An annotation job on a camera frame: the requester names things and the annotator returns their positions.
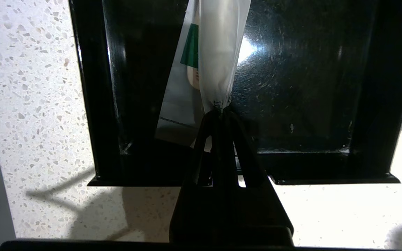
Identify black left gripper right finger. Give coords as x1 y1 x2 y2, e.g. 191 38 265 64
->
224 112 294 244

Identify black box drawer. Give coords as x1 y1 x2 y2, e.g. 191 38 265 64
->
69 0 402 186

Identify long green-label toothbrush packet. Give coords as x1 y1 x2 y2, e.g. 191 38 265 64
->
155 0 252 147

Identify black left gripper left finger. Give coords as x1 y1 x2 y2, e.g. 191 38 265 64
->
170 111 228 243

